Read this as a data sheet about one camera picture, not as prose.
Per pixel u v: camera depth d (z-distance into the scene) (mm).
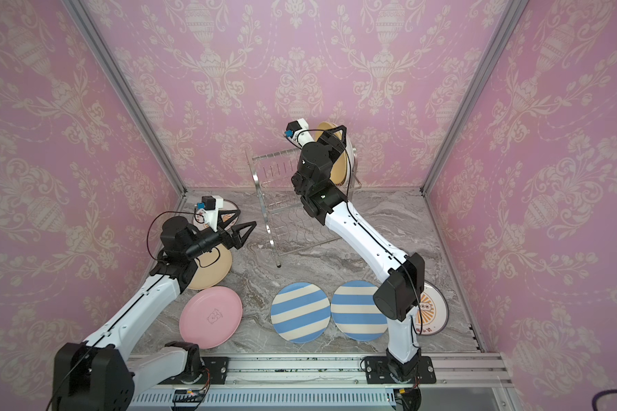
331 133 609
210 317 836
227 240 673
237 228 671
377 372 730
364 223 519
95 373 391
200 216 649
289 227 1032
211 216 667
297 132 604
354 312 814
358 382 729
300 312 856
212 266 711
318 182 532
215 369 740
